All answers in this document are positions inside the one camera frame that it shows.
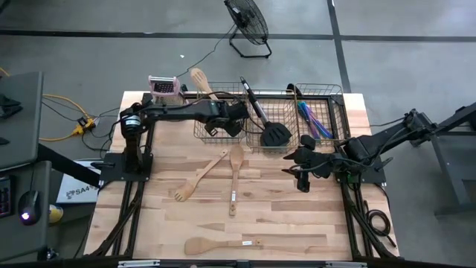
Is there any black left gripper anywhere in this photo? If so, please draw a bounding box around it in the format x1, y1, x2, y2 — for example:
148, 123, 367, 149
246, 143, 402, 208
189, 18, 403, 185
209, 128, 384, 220
204, 100, 250, 138

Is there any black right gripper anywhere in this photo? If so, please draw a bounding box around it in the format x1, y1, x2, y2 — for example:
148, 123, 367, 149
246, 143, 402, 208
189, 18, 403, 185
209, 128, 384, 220
281, 134, 335, 194

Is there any black slotted spatula steel handle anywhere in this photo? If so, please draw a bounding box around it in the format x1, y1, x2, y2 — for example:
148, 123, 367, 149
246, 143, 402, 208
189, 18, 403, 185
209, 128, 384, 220
239, 76, 294, 148

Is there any wooden spoon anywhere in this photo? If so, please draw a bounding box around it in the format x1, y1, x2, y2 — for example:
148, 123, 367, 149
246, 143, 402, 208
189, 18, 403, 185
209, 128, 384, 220
228, 144, 245, 217

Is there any black clamp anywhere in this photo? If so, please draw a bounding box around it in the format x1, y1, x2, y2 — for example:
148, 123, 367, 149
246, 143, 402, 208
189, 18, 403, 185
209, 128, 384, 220
285, 83, 304, 98

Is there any pink steel box grater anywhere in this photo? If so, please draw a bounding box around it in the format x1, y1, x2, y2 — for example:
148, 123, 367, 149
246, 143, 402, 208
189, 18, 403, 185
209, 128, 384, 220
147, 75, 187, 107

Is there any wooden fork-tined spatula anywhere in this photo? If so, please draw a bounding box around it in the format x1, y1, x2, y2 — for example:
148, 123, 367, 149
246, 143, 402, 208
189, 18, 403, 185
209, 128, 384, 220
173, 148, 229, 202

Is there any black floor fan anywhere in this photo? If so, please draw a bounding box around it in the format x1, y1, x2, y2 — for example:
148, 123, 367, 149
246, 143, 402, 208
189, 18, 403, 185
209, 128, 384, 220
223, 0, 273, 60

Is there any yellow power plug block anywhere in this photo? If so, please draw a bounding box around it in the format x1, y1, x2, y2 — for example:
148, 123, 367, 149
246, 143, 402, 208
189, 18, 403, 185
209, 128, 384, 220
72, 116, 98, 137

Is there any dark metal stand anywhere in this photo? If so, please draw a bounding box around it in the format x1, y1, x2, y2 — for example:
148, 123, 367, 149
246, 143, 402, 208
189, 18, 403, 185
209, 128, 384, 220
427, 100, 476, 217

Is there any black metal beam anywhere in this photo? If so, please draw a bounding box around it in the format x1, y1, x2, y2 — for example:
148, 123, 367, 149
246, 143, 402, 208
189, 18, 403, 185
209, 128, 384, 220
36, 143, 103, 187

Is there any white cardboard box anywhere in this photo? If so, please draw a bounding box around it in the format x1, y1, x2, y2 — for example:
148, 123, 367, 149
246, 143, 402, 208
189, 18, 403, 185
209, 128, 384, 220
55, 159, 103, 205

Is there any dark grey desk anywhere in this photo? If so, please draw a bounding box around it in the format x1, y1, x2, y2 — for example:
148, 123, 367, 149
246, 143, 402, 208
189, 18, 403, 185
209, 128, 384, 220
0, 71, 45, 173
0, 159, 52, 261

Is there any yellow ball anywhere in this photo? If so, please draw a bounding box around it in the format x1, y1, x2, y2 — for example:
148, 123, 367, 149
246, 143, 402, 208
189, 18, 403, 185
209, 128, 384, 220
48, 203, 65, 224

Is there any black computer mouse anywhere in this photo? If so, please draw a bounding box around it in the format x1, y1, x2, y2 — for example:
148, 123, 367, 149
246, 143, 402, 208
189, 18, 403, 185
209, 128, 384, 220
17, 189, 42, 226

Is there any black device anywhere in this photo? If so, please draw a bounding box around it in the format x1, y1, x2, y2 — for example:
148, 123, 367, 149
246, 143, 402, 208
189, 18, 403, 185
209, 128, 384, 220
0, 93, 23, 121

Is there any black keyboard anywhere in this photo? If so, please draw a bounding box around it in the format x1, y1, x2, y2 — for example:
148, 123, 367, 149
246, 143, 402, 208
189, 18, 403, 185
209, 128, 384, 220
0, 174, 16, 219

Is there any black fan power cord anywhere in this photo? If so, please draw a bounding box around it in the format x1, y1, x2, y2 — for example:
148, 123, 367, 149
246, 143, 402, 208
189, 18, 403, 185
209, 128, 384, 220
176, 24, 238, 79

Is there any coiled black cable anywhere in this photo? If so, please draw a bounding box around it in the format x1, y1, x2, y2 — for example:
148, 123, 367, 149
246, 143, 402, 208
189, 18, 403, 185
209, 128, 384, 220
362, 200, 398, 249

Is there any silver aluminium bracket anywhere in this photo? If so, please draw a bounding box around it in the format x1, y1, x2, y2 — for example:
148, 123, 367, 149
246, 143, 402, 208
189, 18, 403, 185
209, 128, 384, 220
118, 260, 161, 268
324, 261, 368, 268

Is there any yellow extension cable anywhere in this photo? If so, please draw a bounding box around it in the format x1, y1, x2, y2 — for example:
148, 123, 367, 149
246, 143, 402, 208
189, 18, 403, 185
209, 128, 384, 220
0, 66, 98, 143

